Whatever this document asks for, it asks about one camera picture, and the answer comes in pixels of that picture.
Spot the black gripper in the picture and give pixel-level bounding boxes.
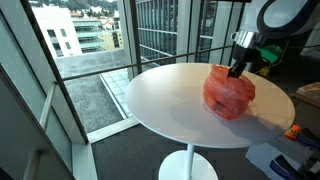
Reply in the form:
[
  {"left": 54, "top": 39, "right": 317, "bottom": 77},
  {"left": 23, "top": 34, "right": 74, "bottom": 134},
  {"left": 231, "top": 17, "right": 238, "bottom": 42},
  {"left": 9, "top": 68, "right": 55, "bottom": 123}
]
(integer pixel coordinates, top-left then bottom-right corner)
[{"left": 227, "top": 44, "right": 262, "bottom": 79}]

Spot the orange plastic bag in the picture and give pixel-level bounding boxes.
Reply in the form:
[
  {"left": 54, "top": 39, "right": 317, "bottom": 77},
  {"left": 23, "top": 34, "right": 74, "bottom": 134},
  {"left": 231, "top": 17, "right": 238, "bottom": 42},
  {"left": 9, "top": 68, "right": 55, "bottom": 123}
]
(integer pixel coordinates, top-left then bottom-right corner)
[{"left": 202, "top": 63, "right": 257, "bottom": 122}]

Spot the small yellow object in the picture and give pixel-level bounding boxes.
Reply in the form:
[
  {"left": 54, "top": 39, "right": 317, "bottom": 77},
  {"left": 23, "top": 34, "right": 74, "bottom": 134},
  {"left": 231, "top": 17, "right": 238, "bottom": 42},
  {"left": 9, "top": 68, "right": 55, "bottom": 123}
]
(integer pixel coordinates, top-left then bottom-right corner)
[{"left": 259, "top": 65, "right": 272, "bottom": 78}]

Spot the wooden box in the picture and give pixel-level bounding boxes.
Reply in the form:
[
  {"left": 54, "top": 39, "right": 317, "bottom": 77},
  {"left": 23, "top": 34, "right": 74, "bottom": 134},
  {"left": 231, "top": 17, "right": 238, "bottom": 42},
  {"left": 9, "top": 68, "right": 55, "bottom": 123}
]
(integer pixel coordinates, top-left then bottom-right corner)
[{"left": 289, "top": 81, "right": 320, "bottom": 109}]

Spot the orange yellow toy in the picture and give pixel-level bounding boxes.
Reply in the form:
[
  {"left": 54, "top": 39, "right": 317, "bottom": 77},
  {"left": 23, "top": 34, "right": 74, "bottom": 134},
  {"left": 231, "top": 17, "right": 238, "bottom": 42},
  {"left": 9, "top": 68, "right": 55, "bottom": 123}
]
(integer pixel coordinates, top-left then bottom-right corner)
[{"left": 283, "top": 124, "right": 302, "bottom": 141}]

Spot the white floor mat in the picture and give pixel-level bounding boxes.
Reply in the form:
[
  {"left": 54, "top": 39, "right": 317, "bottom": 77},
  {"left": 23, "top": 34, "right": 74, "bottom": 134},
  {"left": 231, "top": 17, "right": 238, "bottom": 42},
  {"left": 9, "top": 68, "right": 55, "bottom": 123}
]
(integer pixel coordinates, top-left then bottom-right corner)
[{"left": 244, "top": 142, "right": 301, "bottom": 180}]

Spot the black blue shoe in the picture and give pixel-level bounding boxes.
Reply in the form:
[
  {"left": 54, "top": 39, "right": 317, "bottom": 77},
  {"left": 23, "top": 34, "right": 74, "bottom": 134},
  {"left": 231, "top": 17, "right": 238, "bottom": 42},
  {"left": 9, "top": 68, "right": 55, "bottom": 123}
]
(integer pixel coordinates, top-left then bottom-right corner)
[{"left": 269, "top": 154, "right": 303, "bottom": 180}]

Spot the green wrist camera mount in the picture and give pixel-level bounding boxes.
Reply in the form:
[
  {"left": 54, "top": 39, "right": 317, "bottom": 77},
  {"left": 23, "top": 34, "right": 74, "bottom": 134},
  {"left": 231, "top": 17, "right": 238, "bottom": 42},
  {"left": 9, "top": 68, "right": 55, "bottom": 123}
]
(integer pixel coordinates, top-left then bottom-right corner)
[{"left": 254, "top": 44, "right": 284, "bottom": 65}]

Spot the blue strap object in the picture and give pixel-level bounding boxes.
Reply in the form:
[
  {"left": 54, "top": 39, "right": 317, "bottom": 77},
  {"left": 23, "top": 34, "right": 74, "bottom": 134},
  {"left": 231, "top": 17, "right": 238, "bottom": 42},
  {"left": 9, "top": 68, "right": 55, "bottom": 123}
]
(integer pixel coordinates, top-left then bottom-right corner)
[{"left": 297, "top": 128, "right": 320, "bottom": 151}]

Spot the white table pedestal base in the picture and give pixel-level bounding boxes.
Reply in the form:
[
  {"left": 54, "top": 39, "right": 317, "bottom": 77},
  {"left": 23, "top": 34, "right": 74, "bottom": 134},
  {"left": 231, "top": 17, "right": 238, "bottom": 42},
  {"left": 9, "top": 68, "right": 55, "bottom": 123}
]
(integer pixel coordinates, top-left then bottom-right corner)
[{"left": 158, "top": 143, "right": 219, "bottom": 180}]

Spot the dark horizontal window rail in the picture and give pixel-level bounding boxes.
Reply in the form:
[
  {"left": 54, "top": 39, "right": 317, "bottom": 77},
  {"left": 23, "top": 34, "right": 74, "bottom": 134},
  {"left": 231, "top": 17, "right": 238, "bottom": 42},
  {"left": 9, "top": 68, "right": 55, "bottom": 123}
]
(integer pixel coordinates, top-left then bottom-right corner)
[{"left": 61, "top": 43, "right": 236, "bottom": 82}]

